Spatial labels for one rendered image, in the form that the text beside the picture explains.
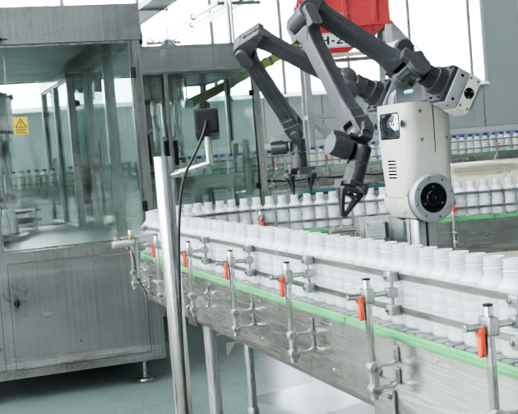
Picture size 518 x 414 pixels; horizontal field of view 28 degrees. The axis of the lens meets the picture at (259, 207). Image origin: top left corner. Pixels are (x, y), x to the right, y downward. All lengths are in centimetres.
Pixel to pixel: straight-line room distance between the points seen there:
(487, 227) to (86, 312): 262
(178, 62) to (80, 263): 263
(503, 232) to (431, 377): 303
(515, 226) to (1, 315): 308
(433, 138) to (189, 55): 532
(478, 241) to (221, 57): 413
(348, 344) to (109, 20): 438
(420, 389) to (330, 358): 44
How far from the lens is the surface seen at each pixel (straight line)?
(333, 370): 241
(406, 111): 332
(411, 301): 207
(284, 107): 364
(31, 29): 636
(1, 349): 636
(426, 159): 334
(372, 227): 469
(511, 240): 499
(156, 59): 843
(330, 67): 295
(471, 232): 494
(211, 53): 856
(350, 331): 229
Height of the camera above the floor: 137
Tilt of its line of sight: 3 degrees down
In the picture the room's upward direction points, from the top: 5 degrees counter-clockwise
